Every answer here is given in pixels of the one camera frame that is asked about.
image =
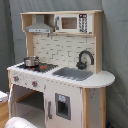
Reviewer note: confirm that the toy microwave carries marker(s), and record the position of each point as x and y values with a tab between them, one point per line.
73	23

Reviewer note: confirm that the black toy stovetop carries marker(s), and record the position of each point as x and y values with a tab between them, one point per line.
41	67

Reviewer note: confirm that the left red stove knob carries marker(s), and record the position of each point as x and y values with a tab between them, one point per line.
15	78

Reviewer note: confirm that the white cabinet door with dispenser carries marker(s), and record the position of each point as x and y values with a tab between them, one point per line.
63	106

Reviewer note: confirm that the black toy faucet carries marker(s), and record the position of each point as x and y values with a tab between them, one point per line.
82	64

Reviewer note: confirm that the right red stove knob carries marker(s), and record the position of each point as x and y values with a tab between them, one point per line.
34	83

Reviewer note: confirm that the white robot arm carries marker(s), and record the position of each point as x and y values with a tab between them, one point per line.
18	122

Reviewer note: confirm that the grey toy sink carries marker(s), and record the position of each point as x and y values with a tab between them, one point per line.
74	74

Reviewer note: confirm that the red stove knob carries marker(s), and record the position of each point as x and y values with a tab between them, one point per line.
34	83
15	78

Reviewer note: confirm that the grey range hood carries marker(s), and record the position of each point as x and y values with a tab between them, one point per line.
39	25

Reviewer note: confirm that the wooden toy kitchen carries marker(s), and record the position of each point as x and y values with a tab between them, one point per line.
62	49

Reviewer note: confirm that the white oven door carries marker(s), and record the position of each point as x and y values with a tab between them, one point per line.
12	103

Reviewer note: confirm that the small metal pot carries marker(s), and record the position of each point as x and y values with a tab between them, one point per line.
31	61

